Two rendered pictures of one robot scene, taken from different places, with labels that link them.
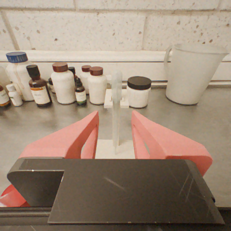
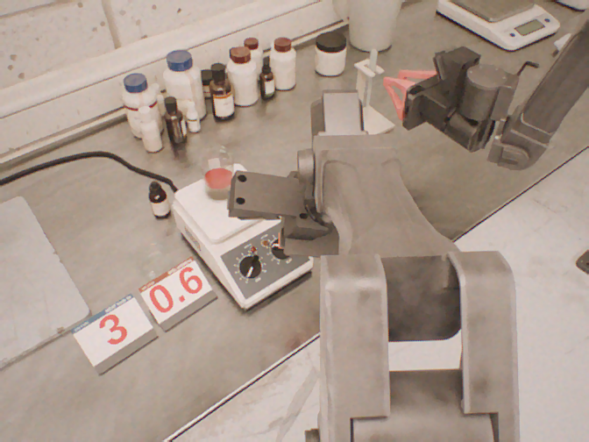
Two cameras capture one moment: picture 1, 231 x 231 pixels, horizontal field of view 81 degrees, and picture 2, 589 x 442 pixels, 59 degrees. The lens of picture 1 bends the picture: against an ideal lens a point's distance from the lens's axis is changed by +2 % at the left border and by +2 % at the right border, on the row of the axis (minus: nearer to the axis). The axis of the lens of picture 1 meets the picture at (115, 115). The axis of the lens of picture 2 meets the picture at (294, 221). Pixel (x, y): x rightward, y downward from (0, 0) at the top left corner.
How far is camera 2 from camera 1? 0.86 m
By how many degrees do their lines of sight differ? 28
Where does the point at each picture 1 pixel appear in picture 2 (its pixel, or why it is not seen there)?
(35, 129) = (266, 139)
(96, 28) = not seen: outside the picture
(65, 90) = (253, 83)
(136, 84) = (335, 46)
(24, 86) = (197, 99)
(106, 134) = not seen: hidden behind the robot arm
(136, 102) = (337, 67)
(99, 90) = (292, 69)
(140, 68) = (305, 15)
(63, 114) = (269, 115)
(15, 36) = (118, 26)
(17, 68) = (193, 77)
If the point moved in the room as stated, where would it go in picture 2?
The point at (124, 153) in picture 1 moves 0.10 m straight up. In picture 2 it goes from (371, 117) to (377, 74)
